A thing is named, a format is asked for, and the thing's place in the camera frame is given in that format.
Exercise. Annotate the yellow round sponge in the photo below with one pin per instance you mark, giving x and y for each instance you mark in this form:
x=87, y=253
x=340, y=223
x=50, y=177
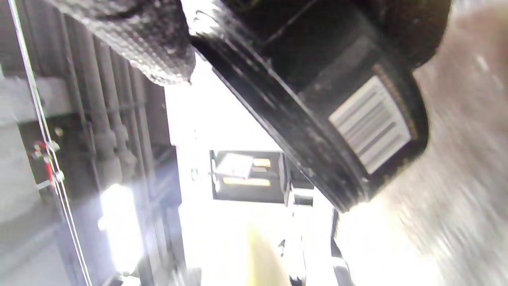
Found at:
x=262, y=262

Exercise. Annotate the black leather care cream jar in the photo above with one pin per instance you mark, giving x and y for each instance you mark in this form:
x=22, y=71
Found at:
x=317, y=99

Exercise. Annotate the rectangular ceiling light fixture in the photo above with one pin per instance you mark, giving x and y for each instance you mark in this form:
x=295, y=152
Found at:
x=246, y=178

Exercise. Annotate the person's right hand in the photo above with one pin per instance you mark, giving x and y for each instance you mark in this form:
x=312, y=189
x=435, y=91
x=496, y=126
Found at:
x=147, y=35

